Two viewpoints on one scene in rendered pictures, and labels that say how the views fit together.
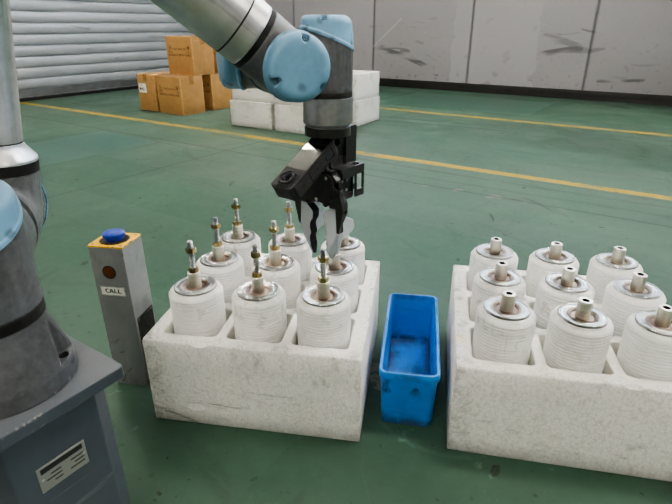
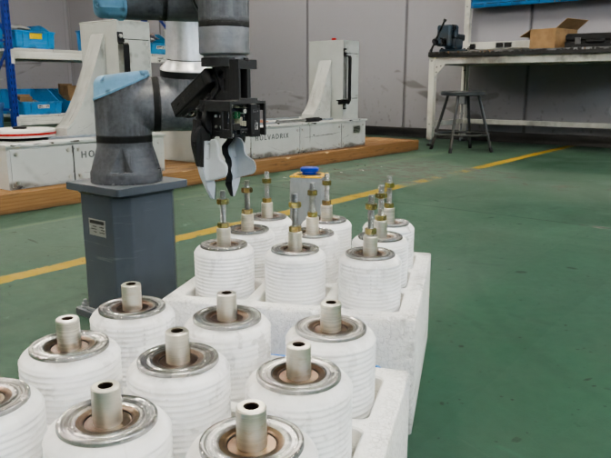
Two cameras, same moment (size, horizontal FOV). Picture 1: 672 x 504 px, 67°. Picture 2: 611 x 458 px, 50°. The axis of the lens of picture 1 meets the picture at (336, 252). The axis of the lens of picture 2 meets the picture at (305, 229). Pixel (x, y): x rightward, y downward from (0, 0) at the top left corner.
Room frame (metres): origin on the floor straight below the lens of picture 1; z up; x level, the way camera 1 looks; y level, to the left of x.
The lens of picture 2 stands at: (0.99, -0.99, 0.50)
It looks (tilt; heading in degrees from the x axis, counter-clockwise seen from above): 12 degrees down; 95
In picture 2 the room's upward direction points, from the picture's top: straight up
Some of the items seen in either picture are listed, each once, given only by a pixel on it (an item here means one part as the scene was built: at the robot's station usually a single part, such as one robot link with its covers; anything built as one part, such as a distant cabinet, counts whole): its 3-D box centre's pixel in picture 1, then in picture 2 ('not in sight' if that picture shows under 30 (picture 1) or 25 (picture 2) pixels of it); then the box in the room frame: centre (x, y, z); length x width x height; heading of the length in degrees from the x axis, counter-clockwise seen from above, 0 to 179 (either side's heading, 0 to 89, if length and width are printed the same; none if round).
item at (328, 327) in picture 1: (324, 339); (225, 299); (0.77, 0.02, 0.16); 0.10 x 0.10 x 0.18
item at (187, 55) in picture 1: (190, 55); not in sight; (4.57, 1.23, 0.45); 0.30 x 0.24 x 0.30; 58
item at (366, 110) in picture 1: (345, 108); not in sight; (4.02, -0.08, 0.09); 0.39 x 0.39 x 0.18; 60
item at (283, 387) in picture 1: (279, 331); (312, 321); (0.91, 0.12, 0.09); 0.39 x 0.39 x 0.18; 81
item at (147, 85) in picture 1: (160, 90); not in sight; (4.67, 1.55, 0.15); 0.30 x 0.24 x 0.30; 145
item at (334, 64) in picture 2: not in sight; (266, 93); (0.38, 3.27, 0.45); 1.51 x 0.57 x 0.74; 57
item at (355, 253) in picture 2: (342, 243); (370, 253); (1.01, -0.02, 0.25); 0.08 x 0.08 x 0.01
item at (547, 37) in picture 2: not in sight; (553, 35); (2.47, 4.48, 0.87); 0.40 x 0.30 x 0.23; 133
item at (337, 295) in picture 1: (323, 295); (224, 245); (0.77, 0.02, 0.25); 0.08 x 0.08 x 0.01
